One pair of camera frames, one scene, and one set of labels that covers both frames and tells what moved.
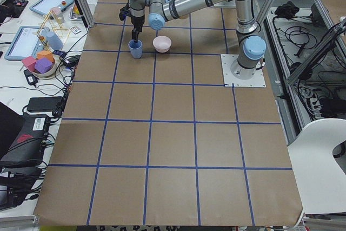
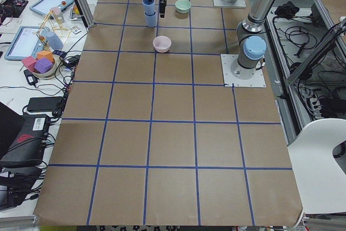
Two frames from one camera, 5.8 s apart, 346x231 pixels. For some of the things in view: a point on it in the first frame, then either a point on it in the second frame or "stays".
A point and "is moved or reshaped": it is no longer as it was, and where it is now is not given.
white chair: (321, 177) stays
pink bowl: (162, 44) stays
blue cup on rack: (53, 41) stays
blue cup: (136, 48) is moved or reshaped
